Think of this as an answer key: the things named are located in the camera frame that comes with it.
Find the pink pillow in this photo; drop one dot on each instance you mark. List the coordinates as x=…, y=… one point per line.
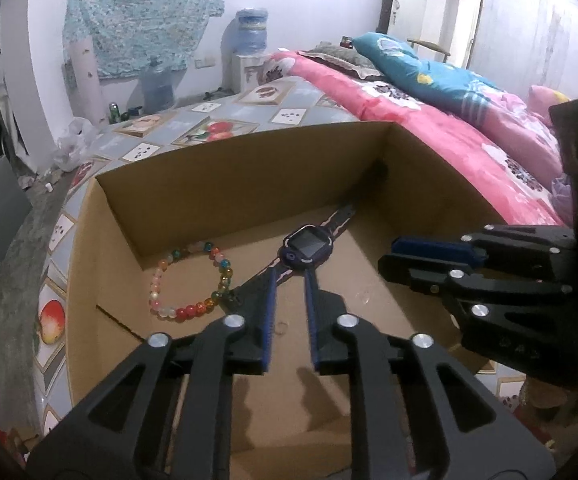
x=546, y=102

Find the clear water jug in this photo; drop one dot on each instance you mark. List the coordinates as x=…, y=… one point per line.
x=158, y=87

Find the green can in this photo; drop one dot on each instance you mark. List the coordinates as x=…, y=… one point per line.
x=114, y=114

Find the white water dispenser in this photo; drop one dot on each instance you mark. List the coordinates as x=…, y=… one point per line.
x=246, y=72

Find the brown cardboard box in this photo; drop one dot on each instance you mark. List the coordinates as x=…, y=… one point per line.
x=219, y=195

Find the white wall socket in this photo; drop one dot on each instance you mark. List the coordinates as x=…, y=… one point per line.
x=205, y=62

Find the white plastic bag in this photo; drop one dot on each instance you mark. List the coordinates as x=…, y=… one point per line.
x=74, y=145

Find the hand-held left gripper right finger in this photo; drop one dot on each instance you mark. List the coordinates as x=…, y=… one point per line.
x=311, y=317

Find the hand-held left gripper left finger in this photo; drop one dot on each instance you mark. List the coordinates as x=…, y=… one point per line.
x=269, y=315

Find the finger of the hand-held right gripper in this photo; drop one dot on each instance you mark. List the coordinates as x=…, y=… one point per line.
x=419, y=272
x=429, y=246

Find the brown lace pillow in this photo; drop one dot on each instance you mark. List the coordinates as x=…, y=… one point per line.
x=339, y=57

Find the pink floral quilt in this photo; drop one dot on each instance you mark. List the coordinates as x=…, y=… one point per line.
x=444, y=135

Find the dark blue smartwatch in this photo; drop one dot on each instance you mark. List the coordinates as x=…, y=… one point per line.
x=304, y=247

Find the white door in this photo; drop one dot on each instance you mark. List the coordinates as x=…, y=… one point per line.
x=469, y=10

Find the teal floral hanging cloth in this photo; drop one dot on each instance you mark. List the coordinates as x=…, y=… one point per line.
x=144, y=15

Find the blue water dispenser bottle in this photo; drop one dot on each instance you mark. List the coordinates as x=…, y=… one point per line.
x=251, y=30

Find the lilac pillow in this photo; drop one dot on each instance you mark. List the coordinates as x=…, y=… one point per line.
x=561, y=200

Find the wooden chair back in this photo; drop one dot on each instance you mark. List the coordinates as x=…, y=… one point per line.
x=429, y=46

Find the teal patterned pillow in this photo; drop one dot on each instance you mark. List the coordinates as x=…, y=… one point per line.
x=444, y=80

